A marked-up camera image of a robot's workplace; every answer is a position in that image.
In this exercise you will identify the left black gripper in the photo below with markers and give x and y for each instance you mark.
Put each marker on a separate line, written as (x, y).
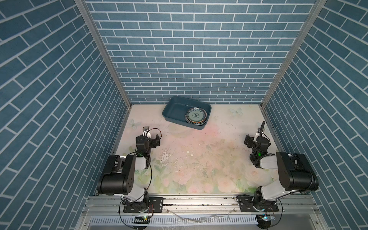
(153, 142)

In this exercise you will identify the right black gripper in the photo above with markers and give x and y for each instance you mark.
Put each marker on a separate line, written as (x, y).
(250, 139)

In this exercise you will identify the teal patterned plate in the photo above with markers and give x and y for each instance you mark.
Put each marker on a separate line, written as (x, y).
(196, 116)

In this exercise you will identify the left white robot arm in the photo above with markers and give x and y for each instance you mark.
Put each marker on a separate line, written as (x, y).
(118, 174)

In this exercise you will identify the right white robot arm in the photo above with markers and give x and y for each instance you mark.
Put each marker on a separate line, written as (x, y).
(295, 173)

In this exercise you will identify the teal plastic bin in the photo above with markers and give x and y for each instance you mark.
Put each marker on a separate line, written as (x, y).
(177, 107)

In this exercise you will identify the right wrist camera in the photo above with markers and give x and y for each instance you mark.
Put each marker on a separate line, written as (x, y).
(257, 134)

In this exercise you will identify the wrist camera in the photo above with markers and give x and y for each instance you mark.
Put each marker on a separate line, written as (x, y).
(146, 130)
(257, 134)

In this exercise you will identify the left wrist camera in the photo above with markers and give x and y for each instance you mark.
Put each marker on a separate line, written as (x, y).
(146, 130)

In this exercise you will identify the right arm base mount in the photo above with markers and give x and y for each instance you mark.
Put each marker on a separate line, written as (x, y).
(248, 203)

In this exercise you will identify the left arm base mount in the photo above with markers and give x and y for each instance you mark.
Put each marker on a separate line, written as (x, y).
(148, 204)

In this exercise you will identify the aluminium front rail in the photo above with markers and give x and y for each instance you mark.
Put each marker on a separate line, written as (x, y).
(202, 212)

